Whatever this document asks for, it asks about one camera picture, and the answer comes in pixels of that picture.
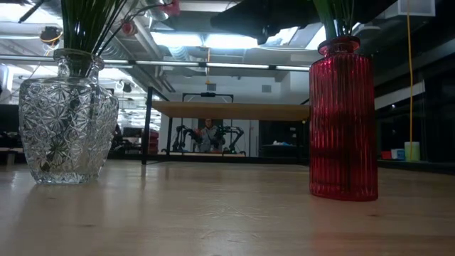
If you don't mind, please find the wooden shelf with black legs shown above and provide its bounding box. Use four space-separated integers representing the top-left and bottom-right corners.
141 86 310 166

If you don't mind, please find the background black gantry frame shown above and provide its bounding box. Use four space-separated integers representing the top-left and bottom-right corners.
181 91 235 154

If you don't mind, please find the black monitor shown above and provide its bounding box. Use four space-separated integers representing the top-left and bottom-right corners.
0 104 21 132

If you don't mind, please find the pink artificial blossom spray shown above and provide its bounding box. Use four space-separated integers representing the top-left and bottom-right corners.
95 0 182 58

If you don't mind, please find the pink artificial tulip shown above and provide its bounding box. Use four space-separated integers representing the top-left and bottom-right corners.
332 0 344 38

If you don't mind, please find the clear cut-glass vase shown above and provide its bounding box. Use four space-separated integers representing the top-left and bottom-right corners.
18 48 120 185

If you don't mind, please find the red ribbed glass vase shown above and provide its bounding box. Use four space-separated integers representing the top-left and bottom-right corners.
308 35 380 203

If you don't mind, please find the person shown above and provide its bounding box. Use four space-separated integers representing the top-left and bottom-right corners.
198 118 223 154

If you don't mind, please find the red artificial tulip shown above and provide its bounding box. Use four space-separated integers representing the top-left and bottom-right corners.
311 0 338 39

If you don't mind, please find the pale green cylinder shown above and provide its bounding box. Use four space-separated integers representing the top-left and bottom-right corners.
404 141 421 162

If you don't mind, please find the black ceiling cable reel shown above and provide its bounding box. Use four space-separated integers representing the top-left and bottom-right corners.
38 25 65 46

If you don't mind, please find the yellow hanging cable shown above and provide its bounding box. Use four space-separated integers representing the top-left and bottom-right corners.
406 0 415 161

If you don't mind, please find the white artificial blossom spray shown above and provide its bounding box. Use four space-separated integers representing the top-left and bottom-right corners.
339 0 357 36

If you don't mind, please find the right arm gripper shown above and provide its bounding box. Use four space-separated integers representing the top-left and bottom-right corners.
209 0 321 46

